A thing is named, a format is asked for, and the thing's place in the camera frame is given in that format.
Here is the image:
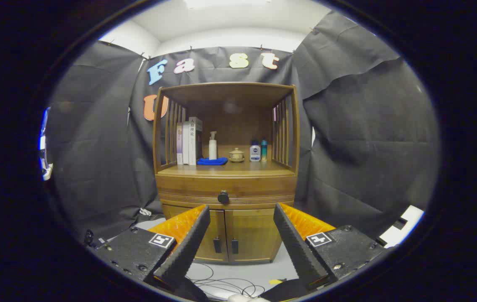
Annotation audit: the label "black electronics box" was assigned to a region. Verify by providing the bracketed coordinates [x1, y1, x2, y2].
[83, 229, 113, 252]

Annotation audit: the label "white and blue object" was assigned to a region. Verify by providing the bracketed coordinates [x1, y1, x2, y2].
[39, 107, 54, 182]

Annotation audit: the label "pale purple book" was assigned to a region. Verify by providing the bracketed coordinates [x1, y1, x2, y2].
[176, 122, 183, 165]

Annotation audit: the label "wooden countertop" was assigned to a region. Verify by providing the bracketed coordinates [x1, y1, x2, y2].
[157, 159, 296, 177]

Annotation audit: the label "wooden cabinet door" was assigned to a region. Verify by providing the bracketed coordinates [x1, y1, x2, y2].
[226, 208, 283, 264]
[162, 204, 227, 263]

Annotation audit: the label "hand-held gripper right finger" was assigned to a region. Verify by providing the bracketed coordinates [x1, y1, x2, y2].
[273, 203, 391, 292]

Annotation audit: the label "white panel with black marks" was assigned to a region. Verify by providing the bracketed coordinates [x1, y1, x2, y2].
[379, 205, 425, 249]

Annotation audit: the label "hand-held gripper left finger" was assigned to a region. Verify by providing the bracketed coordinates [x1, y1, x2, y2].
[90, 204, 212, 294]

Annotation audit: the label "thin black cables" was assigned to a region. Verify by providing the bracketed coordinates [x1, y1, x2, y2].
[185, 260, 266, 299]

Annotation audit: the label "wooden drawer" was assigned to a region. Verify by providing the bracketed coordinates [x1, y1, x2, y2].
[156, 174, 297, 210]

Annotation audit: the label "wooden cabinet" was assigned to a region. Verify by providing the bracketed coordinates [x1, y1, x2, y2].
[152, 82, 301, 265]

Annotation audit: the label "white book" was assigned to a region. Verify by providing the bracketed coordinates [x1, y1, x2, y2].
[182, 121, 190, 165]

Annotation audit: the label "grey book with dark cover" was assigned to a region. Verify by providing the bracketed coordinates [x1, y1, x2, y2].
[188, 117, 203, 166]

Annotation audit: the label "black backdrop cloth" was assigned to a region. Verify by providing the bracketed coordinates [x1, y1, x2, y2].
[46, 10, 440, 244]

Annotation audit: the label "white pump bottle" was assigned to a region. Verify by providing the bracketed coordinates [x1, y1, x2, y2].
[208, 131, 218, 160]

